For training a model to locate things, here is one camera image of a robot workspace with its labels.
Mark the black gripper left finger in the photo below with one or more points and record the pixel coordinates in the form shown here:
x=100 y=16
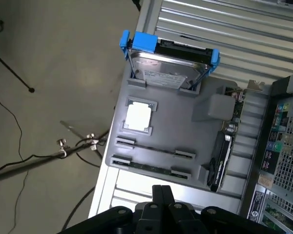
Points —
x=157 y=195

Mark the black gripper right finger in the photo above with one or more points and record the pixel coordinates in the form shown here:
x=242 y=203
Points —
x=166 y=195

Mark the grey parts rack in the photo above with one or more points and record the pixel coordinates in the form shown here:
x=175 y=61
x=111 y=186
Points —
x=175 y=131

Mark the graphics card with black fan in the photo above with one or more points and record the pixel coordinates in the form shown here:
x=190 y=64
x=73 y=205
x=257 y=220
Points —
x=223 y=158

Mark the silver CPU chip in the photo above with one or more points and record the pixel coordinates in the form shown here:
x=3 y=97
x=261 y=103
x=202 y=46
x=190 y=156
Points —
x=138 y=115

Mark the open PC case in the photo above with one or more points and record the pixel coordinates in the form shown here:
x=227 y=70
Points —
x=290 y=151

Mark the thin black tripod leg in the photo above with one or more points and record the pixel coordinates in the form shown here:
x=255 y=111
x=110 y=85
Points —
x=12 y=70

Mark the hard disk with blue bracket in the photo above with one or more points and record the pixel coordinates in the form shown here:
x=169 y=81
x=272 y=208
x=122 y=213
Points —
x=161 y=70

